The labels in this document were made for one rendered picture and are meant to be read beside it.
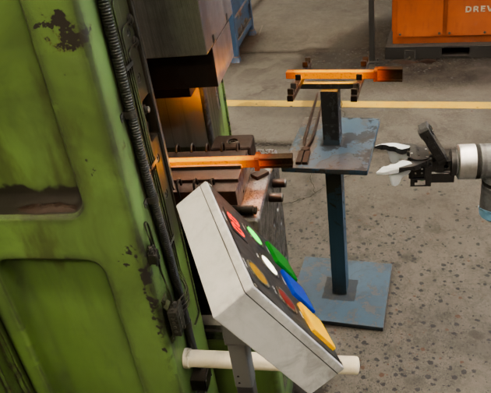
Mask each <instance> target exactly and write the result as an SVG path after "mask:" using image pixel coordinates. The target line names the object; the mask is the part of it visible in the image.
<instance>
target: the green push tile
mask: <svg viewBox="0 0 491 393"><path fill-rule="evenodd" d="M265 243H266V245H267V248H268V250H269V251H270V254H271V255H272V257H273V258H274V261H275V263H276V264H277V265H278V266H279V267H280V268H281V269H283V270H285V271H286V272H287V273H288V274H289V275H290V276H291V277H292V278H293V279H294V280H295V281H298V279H297V277H296V275H295V273H294V271H293V270H292V268H291V266H290V264H289V262H288V261H287V259H286V258H285V257H284V256H283V255H282V254H281V253H280V252H279V251H278V250H277V249H276V248H275V247H274V246H273V245H272V244H271V243H270V242H269V241H266V242H265Z"/></svg>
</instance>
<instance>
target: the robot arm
mask: <svg viewBox="0 0 491 393"><path fill-rule="evenodd" d="M418 128H419V129H418V133H419V136H420V137H421V139H422V140H424V142H425V144H426V146H427V147H428V148H427V147H422V146H419V145H416V144H413V143H382V144H379V145H376V146H375V148H377V149H381V150H387V153H388V156H389V159H390V161H391V162H392V163H393V164H392V165H388V166H383V167H381V168H380V169H379V170H378V171H377V172H376V174H377V175H389V177H390V181H391V184H392V186H397V185H398V184H399V183H400V181H401V178H402V177H403V176H405V175H408V178H409V179H410V186H431V182H454V176H455V175H456V177H457V179H482V184H481V192H480V200H479V215H480V216H481V217H482V218H483V219H485V220H486V221H489V222H491V143H470V144H458V145H457V146H456V148H450V150H449V155H447V154H446V151H445V150H444V149H443V147H442V145H441V144H440V142H439V140H438V139H437V137H436V135H435V133H434V131H433V128H432V126H431V125H430V124H429V123H428V122H427V121H425V122H423V123H421V124H419V125H418ZM400 159H405V160H406V159H408V160H407V161H405V160H402V161H399V160H400ZM398 161H399V162H398ZM418 180H420V181H424V180H425V181H426V183H425V185H415V182H418Z"/></svg>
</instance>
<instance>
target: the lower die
mask: <svg viewBox="0 0 491 393"><path fill-rule="evenodd" d="M247 155H248V151H247V150H238V151H236V150H223V151H222V152H221V151H220V150H214V151H207V152H205V151H193V152H192V153H190V151H189V152H178V153H175V152H168V157H169V158H194V157H220V156H247ZM170 166H171V173H172V176H173V179H174V184H175V190H173V192H174V196H175V202H176V206H177V204H179V200H178V194H177V189H176V180H177V178H180V179H181V180H182V186H180V183H179V181H178V188H179V192H180V196H181V200H184V199H185V198H186V197H187V196H188V195H189V194H190V193H191V192H193V179H194V178H195V177H196V178H197V179H198V183H199V184H198V185H197V184H196V182H195V187H196V188H198V187H199V186H200V185H201V184H202V183H204V182H208V183H210V178H211V177H214V181H215V185H213V183H212V187H213V188H214V189H215V190H216V191H217V192H218V193H219V194H220V195H221V196H222V197H223V198H224V199H225V200H226V201H227V202H228V203H229V204H230V205H241V203H242V199H243V196H244V193H245V190H246V186H247V182H248V180H249V175H250V168H243V167H242V164H228V165H170ZM243 190H244V193H243Z"/></svg>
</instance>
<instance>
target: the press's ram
mask: <svg viewBox="0 0 491 393"><path fill-rule="evenodd" d="M133 1H134V6H135V9H136V15H137V19H138V23H139V27H140V33H141V37H142V40H143V46H144V51H145V54H146V58H168V57H181V56H193V55H207V54H208V52H209V51H210V49H211V48H212V46H213V43H214V42H215V41H216V40H217V38H218V36H219V34H220V33H221V31H222V30H223V28H224V26H225V24H226V22H227V21H228V20H229V18H230V16H231V14H232V10H231V0H133Z"/></svg>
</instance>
